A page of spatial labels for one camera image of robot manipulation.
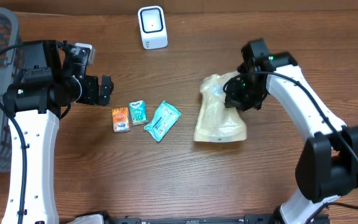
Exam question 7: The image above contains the white barcode scanner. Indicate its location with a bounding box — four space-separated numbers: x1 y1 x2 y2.
137 6 168 50

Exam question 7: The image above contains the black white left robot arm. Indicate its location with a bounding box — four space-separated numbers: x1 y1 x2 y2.
2 40 114 223

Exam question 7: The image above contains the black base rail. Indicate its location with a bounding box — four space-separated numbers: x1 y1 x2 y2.
59 211 332 224

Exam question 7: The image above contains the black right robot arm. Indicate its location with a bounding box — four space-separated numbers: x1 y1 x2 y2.
223 39 358 223

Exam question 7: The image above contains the green toilet tissue wipes pack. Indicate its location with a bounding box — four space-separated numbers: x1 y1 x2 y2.
144 101 181 142

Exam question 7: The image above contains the orange red tissue pack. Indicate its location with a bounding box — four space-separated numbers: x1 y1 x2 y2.
111 107 130 133

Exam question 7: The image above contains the teal Kleenex tissue pack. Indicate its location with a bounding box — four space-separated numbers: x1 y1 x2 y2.
129 100 148 126

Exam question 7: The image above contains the beige clear plastic pouch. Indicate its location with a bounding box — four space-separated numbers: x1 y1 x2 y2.
193 72 247 143

